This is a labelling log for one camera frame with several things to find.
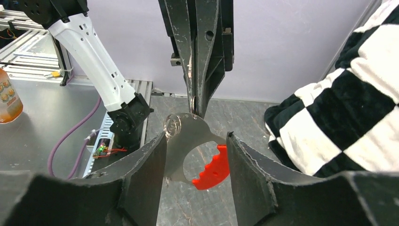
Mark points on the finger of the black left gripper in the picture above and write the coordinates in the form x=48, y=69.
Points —
x=192, y=25
x=218, y=43

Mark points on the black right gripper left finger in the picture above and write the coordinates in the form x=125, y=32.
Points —
x=125, y=193

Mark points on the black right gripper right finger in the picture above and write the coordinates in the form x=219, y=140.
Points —
x=267, y=193

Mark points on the silver split keyring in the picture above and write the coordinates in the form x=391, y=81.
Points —
x=172, y=125

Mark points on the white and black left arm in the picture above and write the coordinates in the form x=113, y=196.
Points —
x=68, y=22

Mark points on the black white checkered cloth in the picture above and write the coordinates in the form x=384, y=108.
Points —
x=348, y=121

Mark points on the orange labelled bottle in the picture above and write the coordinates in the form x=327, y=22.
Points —
x=11, y=105

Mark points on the white slotted cable duct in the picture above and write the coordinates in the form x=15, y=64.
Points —
x=104, y=132

